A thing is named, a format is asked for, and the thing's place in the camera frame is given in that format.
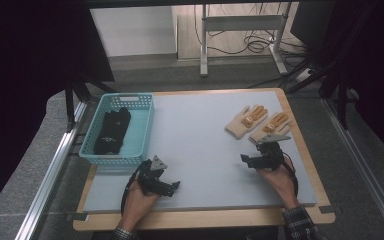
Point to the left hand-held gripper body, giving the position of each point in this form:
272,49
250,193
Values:
150,176

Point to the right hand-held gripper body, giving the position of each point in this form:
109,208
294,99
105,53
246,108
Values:
271,153

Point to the teal plastic basket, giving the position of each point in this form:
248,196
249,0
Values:
136,133

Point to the person's left hand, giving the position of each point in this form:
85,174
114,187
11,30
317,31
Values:
138,201

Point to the person's right hand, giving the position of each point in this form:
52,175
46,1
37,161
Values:
280,183

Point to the beige knit glove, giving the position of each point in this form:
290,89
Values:
245,121
273,126

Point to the grey foam mat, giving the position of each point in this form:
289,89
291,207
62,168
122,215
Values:
196,150

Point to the wooden table board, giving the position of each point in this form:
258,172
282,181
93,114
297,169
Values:
213,220

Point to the white power strip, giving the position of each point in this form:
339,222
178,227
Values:
303,75

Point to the black metal stand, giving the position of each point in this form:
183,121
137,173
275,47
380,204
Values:
341,100
70,100

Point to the dark curtain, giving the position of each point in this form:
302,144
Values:
376,66
23,83

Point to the white panel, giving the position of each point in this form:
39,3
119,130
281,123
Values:
133,31

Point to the aluminium rail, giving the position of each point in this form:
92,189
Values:
363,163
46,180

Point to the white desk frame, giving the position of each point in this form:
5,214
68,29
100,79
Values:
243,23

